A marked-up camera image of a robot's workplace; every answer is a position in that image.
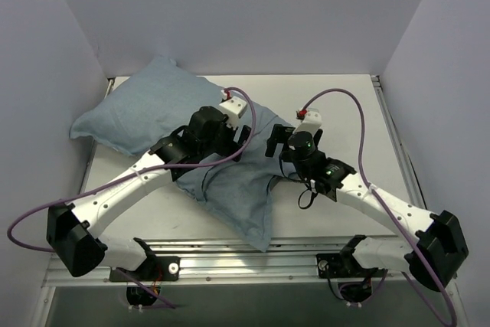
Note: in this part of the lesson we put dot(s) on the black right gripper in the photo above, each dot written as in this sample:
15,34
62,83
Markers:
283,143

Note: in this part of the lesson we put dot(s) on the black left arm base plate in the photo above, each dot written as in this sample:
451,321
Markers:
166,268

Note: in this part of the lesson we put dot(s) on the aluminium table edge rail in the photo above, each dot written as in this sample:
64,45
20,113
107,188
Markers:
91,125

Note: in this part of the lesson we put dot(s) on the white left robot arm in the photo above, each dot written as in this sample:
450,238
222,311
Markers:
75,228

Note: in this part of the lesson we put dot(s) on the grey-blue pillowcase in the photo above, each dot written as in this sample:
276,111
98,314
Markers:
162,97

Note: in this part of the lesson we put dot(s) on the aluminium front mounting rail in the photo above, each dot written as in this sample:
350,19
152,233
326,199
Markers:
232,262

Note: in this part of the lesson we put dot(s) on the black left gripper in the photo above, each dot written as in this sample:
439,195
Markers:
237,140

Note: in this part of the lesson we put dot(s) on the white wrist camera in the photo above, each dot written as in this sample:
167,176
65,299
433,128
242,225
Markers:
233,107
310,120

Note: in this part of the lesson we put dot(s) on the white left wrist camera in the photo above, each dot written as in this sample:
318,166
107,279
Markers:
233,107

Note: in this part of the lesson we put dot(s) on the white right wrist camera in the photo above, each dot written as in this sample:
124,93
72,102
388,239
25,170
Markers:
310,120

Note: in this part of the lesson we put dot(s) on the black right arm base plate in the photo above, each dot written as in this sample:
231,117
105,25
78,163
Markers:
333,266

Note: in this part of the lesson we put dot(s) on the aluminium right side rail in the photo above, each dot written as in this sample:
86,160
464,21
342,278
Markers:
406,167

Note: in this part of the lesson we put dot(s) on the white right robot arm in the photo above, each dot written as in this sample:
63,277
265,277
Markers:
429,247

